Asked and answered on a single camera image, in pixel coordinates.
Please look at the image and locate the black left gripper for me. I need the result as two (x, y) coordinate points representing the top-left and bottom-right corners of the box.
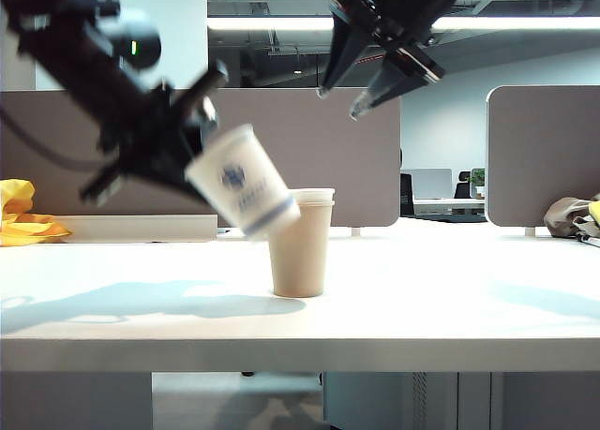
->
(78, 60), (232, 207)

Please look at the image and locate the white background monitor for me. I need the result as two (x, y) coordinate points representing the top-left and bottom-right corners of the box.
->
(403, 168), (454, 201)

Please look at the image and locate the wide brown desk partition panel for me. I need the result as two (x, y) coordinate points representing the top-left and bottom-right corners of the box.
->
(0, 88), (402, 230)

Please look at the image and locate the white long desk cable tray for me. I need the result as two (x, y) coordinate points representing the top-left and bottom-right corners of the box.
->
(54, 215), (219, 244)

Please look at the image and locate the grey round left wrist motor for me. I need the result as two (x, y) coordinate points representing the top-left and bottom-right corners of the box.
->
(103, 7), (163, 69)

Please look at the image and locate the black background office chair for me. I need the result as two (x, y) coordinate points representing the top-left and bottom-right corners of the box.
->
(453, 171), (473, 200)

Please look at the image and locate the narrow brown desk partition panel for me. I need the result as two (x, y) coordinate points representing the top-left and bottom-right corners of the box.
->
(485, 85), (600, 229)

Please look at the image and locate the plain brown paper cup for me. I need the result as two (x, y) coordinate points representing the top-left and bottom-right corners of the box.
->
(268, 200), (335, 299)

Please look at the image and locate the long ceiling light strip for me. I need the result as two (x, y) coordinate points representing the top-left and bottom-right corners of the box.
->
(206, 16), (600, 32)

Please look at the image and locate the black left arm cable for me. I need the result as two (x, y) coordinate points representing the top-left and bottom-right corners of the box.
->
(0, 105), (116, 170)

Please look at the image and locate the grey cabinet under table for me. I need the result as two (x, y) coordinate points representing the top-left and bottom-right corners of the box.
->
(322, 372), (493, 430)

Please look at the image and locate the green potted plant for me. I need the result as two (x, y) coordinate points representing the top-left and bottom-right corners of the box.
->
(470, 168), (487, 200)

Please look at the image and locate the white paper cup blue logo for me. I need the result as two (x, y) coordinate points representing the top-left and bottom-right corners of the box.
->
(291, 187), (337, 205)
(184, 123), (302, 240)

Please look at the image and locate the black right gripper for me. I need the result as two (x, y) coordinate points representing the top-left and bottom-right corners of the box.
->
(317, 0), (447, 122)

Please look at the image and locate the yellow crumpled cloth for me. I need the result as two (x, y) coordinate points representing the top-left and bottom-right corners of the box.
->
(0, 178), (73, 247)

